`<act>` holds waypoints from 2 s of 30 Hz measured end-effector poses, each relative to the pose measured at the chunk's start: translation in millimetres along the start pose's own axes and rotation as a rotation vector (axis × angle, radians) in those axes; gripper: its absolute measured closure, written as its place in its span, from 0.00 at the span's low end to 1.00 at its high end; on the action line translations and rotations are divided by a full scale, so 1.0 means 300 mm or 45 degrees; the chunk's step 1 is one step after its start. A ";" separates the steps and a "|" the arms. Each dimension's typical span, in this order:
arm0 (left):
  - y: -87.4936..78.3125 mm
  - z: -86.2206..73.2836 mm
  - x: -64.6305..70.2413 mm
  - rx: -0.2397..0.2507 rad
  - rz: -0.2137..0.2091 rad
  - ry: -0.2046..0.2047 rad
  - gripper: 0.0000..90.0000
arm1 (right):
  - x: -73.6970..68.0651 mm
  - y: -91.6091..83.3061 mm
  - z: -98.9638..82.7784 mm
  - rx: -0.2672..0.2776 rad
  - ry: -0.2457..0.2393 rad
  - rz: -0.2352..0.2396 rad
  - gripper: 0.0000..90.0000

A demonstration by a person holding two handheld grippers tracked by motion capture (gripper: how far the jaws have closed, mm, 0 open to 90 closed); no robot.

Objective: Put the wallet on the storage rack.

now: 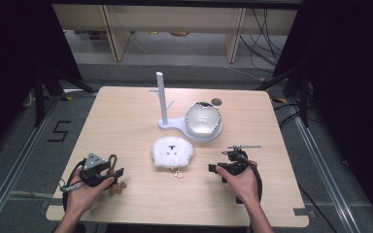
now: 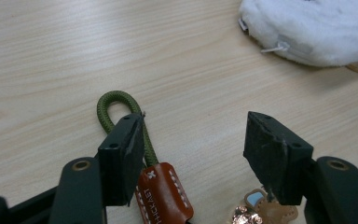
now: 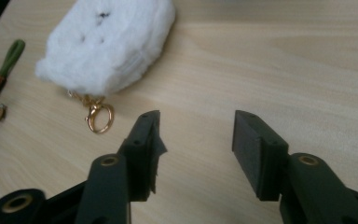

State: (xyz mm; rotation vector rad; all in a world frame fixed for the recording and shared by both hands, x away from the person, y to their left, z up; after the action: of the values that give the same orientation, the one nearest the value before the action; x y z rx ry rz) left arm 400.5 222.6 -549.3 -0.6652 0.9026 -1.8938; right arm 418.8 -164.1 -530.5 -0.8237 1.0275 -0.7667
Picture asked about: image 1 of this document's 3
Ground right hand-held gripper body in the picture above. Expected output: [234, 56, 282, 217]
[221, 145, 261, 178]

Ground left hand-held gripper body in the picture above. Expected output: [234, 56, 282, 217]
[79, 152, 112, 188]

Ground brown bear keychain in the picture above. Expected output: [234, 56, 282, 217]
[107, 153, 128, 196]

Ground white fluffy plush keychain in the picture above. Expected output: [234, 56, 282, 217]
[151, 136, 195, 180]

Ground white hook stand with tray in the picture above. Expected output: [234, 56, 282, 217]
[149, 71, 223, 144]

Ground person's right hand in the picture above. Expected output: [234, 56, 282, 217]
[216, 160, 260, 208]

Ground person's left hand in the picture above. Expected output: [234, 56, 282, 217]
[65, 166, 115, 215]

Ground black metal stand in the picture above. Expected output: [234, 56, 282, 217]
[33, 62, 98, 128]
[255, 62, 311, 128]

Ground dark curtain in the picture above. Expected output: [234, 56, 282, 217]
[272, 0, 373, 227]
[0, 0, 83, 158]

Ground light wooden shelf unit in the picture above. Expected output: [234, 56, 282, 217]
[51, 3, 299, 64]

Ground grey cable plug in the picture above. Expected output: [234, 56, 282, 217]
[59, 180, 85, 194]

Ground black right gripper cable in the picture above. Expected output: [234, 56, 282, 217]
[237, 154, 264, 206]

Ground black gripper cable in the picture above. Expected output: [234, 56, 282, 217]
[237, 154, 264, 206]
[60, 157, 88, 213]

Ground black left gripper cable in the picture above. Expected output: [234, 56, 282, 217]
[60, 157, 88, 213]

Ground black floor cables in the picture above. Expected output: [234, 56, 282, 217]
[272, 101, 303, 129]

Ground metal floor rail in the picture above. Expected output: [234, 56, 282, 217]
[0, 95, 61, 233]
[291, 103, 361, 233]

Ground white floor cable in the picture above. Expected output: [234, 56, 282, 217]
[222, 65, 264, 82]

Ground bundle of black cables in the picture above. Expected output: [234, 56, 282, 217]
[238, 8, 288, 73]

